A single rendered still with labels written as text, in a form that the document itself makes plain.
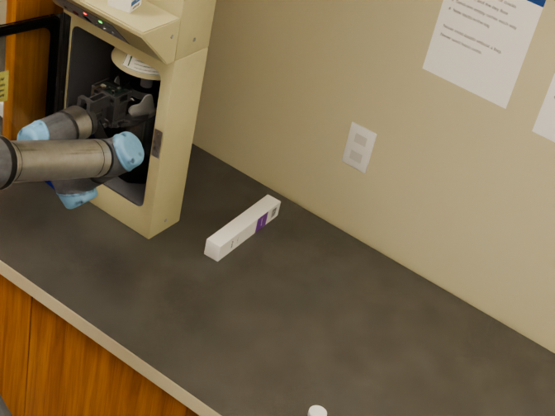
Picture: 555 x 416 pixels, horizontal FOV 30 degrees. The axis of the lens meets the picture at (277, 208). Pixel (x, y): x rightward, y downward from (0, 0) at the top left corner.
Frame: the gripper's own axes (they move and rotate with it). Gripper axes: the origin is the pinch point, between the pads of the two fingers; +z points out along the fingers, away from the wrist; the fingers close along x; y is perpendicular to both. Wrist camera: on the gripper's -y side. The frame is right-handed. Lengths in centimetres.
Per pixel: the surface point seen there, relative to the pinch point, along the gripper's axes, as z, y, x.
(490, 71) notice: 34, 27, -64
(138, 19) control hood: -16.7, 29.3, -9.4
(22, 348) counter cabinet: -36, -53, -3
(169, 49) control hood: -11.1, 22.8, -13.8
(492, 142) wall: 34, 12, -70
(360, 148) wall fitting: 34, -5, -40
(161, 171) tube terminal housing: -7.8, -8.7, -13.8
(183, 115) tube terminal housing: -2.8, 4.1, -13.8
